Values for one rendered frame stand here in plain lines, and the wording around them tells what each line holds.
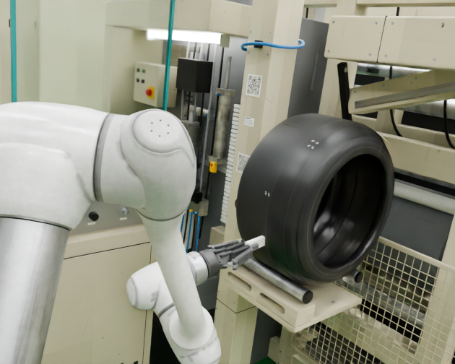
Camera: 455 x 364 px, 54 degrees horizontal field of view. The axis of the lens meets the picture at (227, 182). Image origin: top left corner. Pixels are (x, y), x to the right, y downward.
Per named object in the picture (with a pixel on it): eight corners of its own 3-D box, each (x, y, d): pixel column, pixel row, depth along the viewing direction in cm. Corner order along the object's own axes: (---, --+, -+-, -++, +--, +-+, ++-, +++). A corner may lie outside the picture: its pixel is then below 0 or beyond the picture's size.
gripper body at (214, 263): (209, 260, 117) (236, 249, 122) (191, 248, 123) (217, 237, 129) (209, 284, 120) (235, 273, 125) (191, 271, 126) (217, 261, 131)
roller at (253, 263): (231, 252, 163) (240, 245, 165) (233, 261, 165) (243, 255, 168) (303, 296, 138) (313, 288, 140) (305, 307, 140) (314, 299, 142)
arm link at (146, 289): (167, 266, 124) (190, 307, 119) (115, 285, 115) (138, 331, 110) (179, 246, 116) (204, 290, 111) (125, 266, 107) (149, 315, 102)
